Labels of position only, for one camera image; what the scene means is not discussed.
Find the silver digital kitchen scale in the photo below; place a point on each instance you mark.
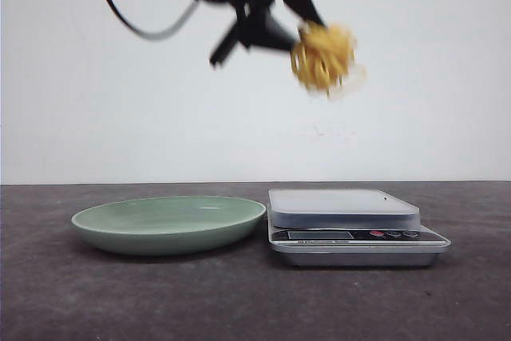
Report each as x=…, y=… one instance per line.
x=349, y=227

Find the light green shallow plate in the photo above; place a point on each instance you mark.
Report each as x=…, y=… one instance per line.
x=168, y=226

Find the yellow vermicelli noodle bundle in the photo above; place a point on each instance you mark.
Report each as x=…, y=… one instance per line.
x=324, y=60

